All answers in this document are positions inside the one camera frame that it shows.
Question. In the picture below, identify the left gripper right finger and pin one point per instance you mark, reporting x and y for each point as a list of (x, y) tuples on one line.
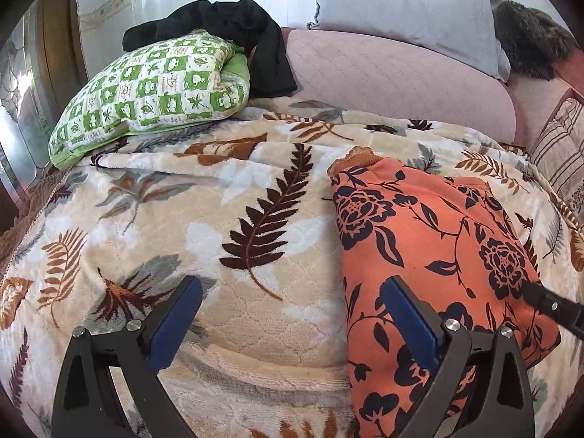
[(500, 403)]

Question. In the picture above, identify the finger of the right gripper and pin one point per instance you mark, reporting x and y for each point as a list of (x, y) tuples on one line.
[(562, 311)]

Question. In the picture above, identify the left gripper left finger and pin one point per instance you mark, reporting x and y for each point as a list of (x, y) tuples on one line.
[(86, 402)]

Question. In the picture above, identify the orange floral blouse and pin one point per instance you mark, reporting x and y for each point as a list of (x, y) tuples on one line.
[(453, 244)]

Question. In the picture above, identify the striped beige cushion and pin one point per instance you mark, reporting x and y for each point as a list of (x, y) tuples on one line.
[(558, 154)]

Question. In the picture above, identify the brown lace bed skirt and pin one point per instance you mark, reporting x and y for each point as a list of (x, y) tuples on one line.
[(19, 223)]

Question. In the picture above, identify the pink sofa backrest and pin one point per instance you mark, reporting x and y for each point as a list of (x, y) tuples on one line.
[(536, 100)]

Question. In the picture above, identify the leaf pattern fleece blanket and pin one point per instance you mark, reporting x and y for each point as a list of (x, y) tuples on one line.
[(246, 206)]

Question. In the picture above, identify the dark furry cushion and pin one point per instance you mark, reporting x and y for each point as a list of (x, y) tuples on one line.
[(531, 39)]

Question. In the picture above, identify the pink bolster cushion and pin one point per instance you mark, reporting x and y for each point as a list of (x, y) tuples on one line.
[(398, 80)]

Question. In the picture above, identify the green white checkered pillow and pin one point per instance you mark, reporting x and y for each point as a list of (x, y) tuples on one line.
[(165, 86)]

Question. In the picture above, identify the wooden door with stained glass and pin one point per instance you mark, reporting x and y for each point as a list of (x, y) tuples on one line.
[(41, 69)]

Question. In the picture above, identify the light blue pillow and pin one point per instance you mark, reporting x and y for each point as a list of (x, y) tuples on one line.
[(460, 29)]

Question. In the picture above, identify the black garment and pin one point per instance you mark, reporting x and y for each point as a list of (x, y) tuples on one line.
[(244, 23)]

